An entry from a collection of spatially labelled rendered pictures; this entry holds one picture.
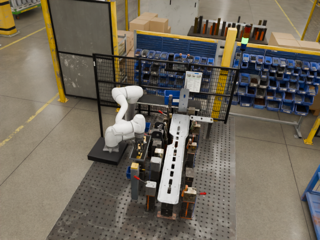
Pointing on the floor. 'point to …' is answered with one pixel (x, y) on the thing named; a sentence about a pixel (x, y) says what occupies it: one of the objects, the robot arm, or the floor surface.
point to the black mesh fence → (150, 82)
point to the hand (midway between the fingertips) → (139, 152)
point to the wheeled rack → (24, 8)
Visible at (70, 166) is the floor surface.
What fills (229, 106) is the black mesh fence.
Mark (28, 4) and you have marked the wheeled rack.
